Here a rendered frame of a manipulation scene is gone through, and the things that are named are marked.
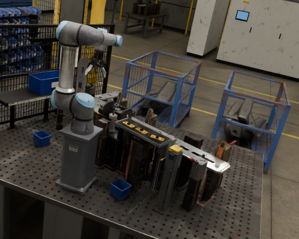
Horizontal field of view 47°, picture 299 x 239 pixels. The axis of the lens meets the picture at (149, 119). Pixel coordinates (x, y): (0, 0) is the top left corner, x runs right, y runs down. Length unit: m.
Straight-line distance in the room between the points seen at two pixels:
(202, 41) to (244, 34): 1.18
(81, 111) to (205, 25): 8.47
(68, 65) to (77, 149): 0.51
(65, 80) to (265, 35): 8.56
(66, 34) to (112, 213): 1.10
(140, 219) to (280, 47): 8.63
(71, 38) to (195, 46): 8.58
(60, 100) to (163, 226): 0.98
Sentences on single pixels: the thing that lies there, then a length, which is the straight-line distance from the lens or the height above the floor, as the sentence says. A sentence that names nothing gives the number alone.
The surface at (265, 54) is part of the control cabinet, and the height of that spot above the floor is 0.53.
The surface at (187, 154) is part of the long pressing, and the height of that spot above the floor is 1.00.
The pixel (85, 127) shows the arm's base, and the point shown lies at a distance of 2.16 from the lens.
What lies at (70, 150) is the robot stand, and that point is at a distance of 2.22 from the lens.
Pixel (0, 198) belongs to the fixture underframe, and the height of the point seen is 0.51.
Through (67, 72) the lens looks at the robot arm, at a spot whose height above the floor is 1.46.
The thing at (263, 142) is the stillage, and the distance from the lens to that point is 5.17.
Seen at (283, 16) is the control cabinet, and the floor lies 1.62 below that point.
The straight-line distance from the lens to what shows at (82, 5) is 6.13.
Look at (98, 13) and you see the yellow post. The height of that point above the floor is 1.64.
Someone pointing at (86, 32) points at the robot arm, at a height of 1.71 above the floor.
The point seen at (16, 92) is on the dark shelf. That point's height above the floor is 1.03.
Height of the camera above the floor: 2.08
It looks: 23 degrees down
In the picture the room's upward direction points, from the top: 11 degrees clockwise
